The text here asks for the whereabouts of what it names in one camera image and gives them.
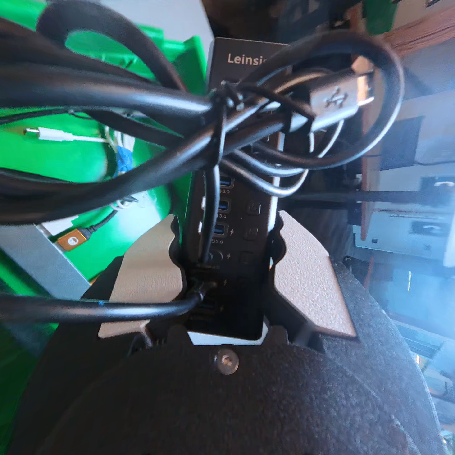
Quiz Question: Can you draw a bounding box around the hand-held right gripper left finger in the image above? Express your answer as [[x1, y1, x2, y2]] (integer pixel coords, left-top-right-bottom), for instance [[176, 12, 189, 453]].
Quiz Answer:
[[97, 214, 188, 338]]

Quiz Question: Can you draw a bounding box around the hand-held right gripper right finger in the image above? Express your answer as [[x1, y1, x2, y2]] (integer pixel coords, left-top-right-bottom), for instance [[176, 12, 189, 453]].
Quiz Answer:
[[268, 210, 357, 338]]

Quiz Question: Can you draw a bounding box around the black multi-port USB hub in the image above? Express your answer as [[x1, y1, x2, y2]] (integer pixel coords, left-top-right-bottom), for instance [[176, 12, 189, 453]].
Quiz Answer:
[[185, 37, 293, 346]]

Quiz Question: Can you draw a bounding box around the black cable with orange plug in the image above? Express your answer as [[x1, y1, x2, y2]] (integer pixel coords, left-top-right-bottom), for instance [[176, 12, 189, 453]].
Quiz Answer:
[[57, 208, 119, 252]]

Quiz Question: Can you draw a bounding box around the green plastic bin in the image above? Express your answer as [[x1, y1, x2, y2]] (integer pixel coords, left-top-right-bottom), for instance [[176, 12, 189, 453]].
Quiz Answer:
[[0, 0, 208, 404]]

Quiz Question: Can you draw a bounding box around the white cable with blue tape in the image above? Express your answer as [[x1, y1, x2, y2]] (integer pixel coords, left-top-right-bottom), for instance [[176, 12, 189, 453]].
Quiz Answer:
[[24, 127, 136, 175]]

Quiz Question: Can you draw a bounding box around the black USB cable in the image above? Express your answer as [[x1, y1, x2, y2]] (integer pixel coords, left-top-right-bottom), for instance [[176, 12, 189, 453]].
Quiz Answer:
[[0, 11, 406, 322]]

